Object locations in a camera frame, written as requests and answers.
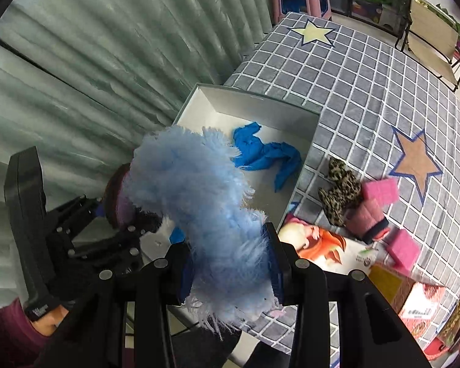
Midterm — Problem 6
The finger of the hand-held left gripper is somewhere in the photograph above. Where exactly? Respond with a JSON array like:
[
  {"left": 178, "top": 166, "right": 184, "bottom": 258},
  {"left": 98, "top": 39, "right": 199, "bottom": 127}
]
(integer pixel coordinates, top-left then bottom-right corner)
[
  {"left": 67, "top": 215, "right": 163, "bottom": 277},
  {"left": 48, "top": 195, "right": 105, "bottom": 238}
]

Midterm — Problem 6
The purple round scalp brush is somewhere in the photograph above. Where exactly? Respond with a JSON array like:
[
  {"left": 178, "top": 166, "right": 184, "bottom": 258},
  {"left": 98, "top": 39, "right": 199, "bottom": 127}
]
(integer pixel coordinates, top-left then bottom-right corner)
[{"left": 103, "top": 163, "right": 139, "bottom": 231}]

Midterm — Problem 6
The leopard print scrunchie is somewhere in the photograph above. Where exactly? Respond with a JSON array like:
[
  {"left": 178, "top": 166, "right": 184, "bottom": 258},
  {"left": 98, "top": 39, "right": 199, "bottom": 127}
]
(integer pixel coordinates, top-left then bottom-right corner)
[{"left": 317, "top": 157, "right": 365, "bottom": 228}]

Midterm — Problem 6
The grey-green curtain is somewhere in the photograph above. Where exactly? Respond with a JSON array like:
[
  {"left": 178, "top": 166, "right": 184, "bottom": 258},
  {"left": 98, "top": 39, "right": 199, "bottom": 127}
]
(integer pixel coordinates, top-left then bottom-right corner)
[{"left": 0, "top": 0, "right": 277, "bottom": 307}]

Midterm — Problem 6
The large blue cloth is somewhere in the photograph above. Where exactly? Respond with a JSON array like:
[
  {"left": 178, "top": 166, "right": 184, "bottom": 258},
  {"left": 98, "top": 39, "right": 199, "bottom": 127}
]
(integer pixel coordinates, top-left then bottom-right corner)
[{"left": 230, "top": 122, "right": 303, "bottom": 192}]

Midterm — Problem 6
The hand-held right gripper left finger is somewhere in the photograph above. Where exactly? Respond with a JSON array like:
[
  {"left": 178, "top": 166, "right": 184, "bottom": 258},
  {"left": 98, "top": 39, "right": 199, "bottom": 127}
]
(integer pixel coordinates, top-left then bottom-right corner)
[{"left": 34, "top": 243, "right": 195, "bottom": 368}]

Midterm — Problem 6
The red patterned carton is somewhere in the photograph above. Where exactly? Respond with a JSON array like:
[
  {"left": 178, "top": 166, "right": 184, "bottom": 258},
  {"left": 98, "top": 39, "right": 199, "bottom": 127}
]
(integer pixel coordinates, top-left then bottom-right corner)
[{"left": 368, "top": 264, "right": 447, "bottom": 340}]

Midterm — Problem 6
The person's left forearm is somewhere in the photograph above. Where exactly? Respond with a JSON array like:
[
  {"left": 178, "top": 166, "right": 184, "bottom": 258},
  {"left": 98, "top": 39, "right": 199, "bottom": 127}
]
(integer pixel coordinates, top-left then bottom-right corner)
[{"left": 0, "top": 297, "right": 73, "bottom": 368}]

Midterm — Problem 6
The white cardboard box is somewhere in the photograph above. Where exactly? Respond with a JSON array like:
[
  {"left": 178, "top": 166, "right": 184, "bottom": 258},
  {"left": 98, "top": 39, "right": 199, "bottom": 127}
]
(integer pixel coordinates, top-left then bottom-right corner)
[{"left": 136, "top": 82, "right": 321, "bottom": 261}]

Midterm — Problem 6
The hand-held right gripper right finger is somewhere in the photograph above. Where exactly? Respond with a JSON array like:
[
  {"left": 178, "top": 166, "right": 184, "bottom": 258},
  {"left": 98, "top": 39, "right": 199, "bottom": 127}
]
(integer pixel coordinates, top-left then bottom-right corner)
[{"left": 261, "top": 222, "right": 432, "bottom": 368}]

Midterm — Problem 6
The light blue fluffy headband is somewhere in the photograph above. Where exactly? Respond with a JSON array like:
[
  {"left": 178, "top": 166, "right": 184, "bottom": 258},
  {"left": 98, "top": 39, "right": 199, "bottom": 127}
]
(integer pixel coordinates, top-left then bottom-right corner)
[{"left": 123, "top": 125, "right": 280, "bottom": 342}]

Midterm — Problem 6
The beige folding chair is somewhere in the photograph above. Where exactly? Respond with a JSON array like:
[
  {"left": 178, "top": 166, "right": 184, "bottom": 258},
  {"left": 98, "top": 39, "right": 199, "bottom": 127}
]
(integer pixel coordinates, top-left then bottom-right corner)
[{"left": 396, "top": 0, "right": 460, "bottom": 93}]

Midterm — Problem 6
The grey checkered star tablecloth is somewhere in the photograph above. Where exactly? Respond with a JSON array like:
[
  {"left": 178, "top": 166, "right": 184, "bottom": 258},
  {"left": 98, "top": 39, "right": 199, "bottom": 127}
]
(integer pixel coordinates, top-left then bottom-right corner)
[{"left": 222, "top": 11, "right": 460, "bottom": 357}]

